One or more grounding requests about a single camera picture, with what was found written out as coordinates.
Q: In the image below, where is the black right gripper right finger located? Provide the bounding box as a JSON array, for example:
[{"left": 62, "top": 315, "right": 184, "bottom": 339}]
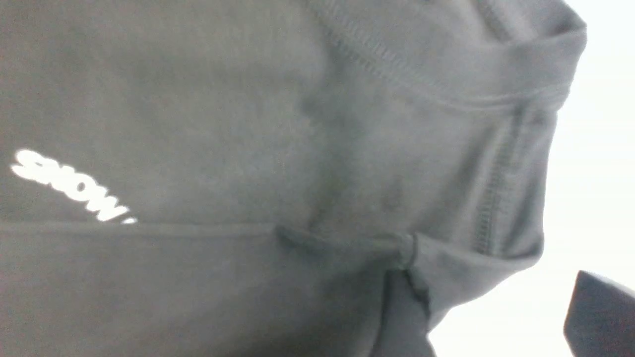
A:
[{"left": 563, "top": 270, "right": 635, "bottom": 357}]

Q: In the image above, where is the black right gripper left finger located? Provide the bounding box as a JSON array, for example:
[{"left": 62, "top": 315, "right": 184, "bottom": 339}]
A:
[{"left": 370, "top": 271, "right": 436, "bottom": 357}]

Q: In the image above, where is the gray long sleeve shirt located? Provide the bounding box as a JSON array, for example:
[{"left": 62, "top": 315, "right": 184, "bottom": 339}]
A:
[{"left": 0, "top": 0, "right": 587, "bottom": 357}]

